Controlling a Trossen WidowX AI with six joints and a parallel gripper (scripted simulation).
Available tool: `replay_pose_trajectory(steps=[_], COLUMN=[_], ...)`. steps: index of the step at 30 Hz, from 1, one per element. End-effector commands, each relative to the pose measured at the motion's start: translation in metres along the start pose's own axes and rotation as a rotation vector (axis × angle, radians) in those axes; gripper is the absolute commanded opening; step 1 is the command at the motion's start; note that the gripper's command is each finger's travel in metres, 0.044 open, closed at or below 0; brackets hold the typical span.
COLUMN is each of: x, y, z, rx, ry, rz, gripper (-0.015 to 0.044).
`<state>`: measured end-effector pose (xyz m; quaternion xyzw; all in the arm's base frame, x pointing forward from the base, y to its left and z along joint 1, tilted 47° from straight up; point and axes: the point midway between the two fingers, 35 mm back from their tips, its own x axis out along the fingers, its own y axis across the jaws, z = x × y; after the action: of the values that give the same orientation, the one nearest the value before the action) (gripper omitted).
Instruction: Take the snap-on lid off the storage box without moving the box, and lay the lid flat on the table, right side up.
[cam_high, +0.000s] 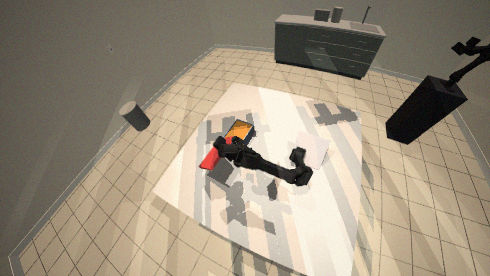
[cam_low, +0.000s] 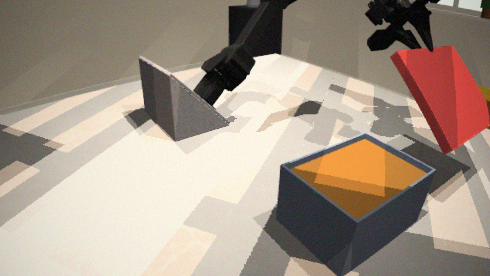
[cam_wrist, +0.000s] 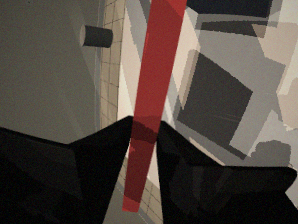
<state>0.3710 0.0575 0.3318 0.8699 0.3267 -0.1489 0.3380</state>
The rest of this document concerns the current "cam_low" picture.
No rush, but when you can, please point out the red lid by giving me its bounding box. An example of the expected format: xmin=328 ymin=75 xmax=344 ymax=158
xmin=390 ymin=45 xmax=490 ymax=155

